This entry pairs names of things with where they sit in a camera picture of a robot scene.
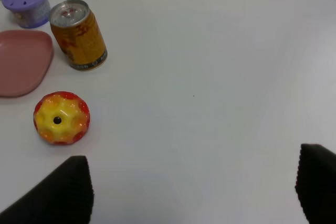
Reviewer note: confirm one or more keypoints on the purple air freshener jar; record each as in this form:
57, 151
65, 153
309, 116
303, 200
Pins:
29, 13

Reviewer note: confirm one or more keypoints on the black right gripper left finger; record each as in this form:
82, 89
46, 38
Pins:
66, 195

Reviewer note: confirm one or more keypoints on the gold energy drink can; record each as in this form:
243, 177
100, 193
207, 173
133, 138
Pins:
77, 33

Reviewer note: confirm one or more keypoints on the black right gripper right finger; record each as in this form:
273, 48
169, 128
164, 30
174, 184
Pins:
315, 183

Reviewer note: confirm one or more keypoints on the red yellow toy apple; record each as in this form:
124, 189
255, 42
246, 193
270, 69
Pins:
61, 118

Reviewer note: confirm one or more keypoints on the pink square plate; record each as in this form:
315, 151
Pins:
25, 58

